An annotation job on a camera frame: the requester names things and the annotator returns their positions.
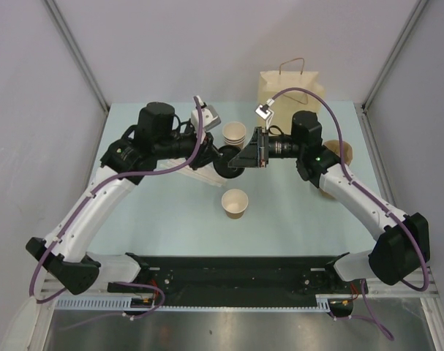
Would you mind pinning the aluminium frame rail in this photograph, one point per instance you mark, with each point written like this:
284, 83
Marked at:
375, 287

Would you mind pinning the brown pulp cup carrier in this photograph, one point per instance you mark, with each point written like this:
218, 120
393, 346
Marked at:
334, 146

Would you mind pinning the black plastic cup lid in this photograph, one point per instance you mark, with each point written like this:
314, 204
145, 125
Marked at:
221, 166

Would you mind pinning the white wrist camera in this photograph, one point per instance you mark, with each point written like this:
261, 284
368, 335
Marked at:
211, 118
266, 114

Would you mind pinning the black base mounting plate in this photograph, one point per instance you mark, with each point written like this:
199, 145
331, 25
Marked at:
242, 282

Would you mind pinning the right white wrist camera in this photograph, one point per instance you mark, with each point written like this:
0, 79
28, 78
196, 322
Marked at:
266, 114

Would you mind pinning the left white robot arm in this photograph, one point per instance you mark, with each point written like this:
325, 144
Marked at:
157, 144

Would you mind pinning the white slotted cable duct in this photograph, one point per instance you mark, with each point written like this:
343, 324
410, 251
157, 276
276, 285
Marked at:
135, 304

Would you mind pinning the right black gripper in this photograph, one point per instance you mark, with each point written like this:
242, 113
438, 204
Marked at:
252, 156

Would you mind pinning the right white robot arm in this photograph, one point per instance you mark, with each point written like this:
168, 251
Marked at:
402, 240

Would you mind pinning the beige paper takeout bag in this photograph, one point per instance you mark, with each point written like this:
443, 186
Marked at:
290, 74

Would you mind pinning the brown paper cup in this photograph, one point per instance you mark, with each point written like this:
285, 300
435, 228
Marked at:
234, 203

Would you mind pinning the stack of brown paper cups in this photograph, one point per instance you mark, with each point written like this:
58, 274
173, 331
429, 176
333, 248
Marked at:
234, 133

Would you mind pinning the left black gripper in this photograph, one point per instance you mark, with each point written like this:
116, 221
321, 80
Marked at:
206, 153

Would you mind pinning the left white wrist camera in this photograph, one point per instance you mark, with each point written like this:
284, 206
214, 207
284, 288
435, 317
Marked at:
211, 118

